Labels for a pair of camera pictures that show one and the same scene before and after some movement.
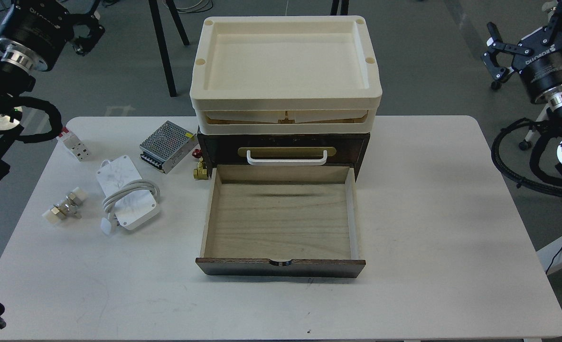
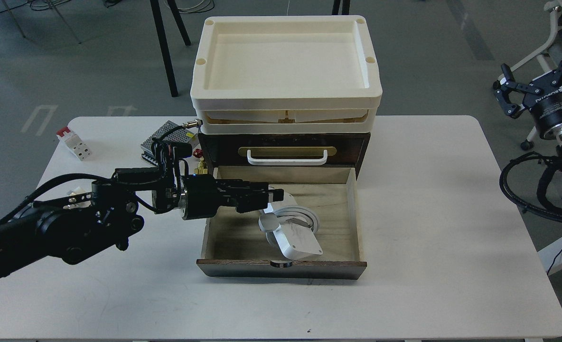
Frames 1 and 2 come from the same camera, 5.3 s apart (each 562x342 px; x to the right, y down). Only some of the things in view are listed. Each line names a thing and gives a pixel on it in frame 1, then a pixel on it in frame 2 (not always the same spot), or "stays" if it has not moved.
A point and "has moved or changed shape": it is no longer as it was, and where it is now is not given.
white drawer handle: (285, 162) stays
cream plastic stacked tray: (285, 75) stays
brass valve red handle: (200, 173) stays
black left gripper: (45, 26) -> (205, 195)
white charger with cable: (129, 200) has moved or changed shape
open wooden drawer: (278, 220) stays
